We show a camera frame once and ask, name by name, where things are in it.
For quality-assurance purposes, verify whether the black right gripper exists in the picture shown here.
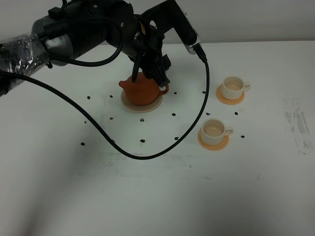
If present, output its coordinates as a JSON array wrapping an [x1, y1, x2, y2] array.
[[128, 14, 171, 87]]

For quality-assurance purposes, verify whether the brown clay teapot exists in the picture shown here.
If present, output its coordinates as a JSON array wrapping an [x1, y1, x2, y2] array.
[[119, 72, 169, 106]]

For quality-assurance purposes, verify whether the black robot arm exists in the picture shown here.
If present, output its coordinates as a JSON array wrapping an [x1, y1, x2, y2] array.
[[0, 0, 171, 95]]

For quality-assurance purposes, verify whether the beige teapot saucer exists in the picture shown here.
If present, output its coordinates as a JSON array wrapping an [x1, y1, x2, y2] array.
[[121, 88, 164, 114]]

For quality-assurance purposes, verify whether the far white teacup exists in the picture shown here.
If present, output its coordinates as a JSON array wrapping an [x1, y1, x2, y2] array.
[[221, 76, 251, 100]]

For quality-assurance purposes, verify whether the white teacup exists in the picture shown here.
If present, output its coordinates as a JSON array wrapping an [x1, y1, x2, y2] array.
[[221, 76, 251, 100], [200, 118, 234, 146]]

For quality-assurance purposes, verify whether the far orange coaster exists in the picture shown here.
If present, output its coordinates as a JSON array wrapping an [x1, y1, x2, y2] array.
[[216, 84, 246, 106]]

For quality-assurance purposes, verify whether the orange coaster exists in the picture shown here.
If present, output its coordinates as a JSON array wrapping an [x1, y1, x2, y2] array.
[[198, 130, 229, 151], [216, 84, 246, 106]]

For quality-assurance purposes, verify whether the near white teacup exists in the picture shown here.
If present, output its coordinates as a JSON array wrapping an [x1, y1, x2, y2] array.
[[200, 118, 234, 146]]

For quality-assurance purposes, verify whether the near orange coaster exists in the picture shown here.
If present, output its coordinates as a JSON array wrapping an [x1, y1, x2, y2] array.
[[198, 130, 229, 151]]

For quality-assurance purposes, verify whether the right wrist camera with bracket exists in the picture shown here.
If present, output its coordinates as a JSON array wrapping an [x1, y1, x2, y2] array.
[[141, 0, 200, 55]]

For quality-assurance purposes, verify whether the black camera cable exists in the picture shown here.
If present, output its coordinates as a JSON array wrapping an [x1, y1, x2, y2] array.
[[0, 43, 210, 160]]

